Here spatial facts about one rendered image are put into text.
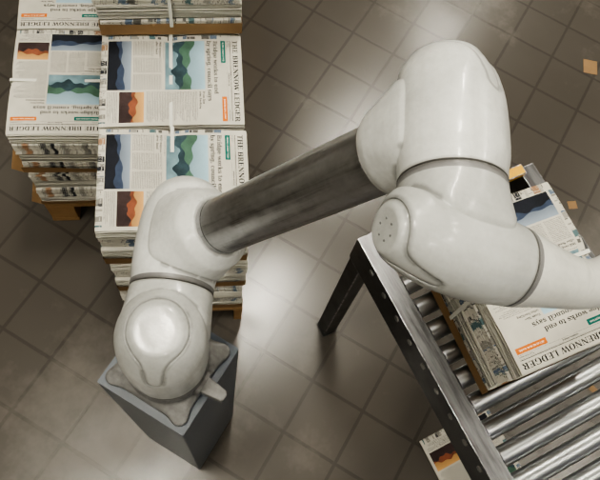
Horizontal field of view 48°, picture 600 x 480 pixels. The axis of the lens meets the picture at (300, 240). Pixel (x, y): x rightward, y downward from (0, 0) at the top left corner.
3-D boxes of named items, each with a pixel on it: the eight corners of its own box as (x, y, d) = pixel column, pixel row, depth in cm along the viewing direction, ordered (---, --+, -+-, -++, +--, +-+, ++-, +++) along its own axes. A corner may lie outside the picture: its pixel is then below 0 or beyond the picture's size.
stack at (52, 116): (51, 221, 248) (2, 136, 193) (63, 49, 277) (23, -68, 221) (135, 219, 252) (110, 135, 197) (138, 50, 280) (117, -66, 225)
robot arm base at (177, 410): (199, 441, 130) (198, 437, 124) (103, 380, 132) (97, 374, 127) (250, 360, 136) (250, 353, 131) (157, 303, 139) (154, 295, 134)
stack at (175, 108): (131, 325, 237) (89, 233, 161) (137, 50, 280) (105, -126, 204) (243, 320, 242) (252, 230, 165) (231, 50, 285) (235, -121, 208)
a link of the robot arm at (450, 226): (553, 295, 74) (546, 184, 79) (417, 257, 67) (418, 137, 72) (472, 320, 85) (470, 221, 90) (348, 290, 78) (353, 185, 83)
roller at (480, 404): (456, 400, 163) (463, 397, 158) (608, 320, 175) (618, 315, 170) (467, 419, 162) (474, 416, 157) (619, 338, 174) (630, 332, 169)
